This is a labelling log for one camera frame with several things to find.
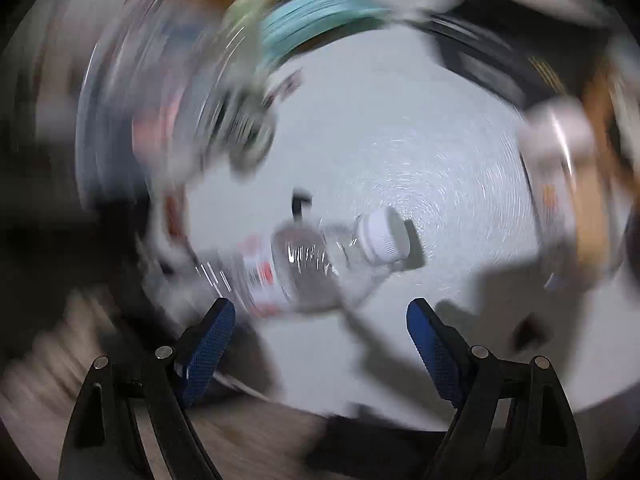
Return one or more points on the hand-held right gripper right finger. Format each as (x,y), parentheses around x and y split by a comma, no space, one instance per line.
(435,355)

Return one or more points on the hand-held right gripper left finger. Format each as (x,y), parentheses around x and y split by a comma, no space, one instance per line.
(207,355)

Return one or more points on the clear water bottle red label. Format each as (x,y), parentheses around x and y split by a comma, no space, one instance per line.
(310,265)

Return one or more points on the clear plastic jar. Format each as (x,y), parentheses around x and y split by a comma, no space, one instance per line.
(250,150)

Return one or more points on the toothpick jar white cap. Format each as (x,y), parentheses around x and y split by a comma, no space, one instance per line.
(555,175)

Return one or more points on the teal wet wipes pack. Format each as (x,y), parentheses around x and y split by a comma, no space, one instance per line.
(320,15)

